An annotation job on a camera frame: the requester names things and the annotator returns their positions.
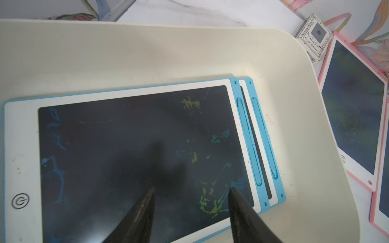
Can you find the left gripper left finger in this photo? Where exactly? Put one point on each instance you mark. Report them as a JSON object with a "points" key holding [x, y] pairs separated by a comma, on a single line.
{"points": [[136, 226]]}

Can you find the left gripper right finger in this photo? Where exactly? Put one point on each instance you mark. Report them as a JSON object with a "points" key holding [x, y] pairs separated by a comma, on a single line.
{"points": [[246, 224]]}

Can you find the blue writing tablet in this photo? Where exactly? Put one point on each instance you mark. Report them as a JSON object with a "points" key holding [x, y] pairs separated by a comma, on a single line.
{"points": [[265, 154], [75, 165]]}

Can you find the pink writing tablet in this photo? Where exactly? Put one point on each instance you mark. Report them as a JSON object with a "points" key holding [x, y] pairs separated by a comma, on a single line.
{"points": [[379, 210], [354, 93]]}

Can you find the cream plastic storage box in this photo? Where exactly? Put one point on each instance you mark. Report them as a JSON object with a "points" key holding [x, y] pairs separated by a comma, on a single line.
{"points": [[43, 58]]}

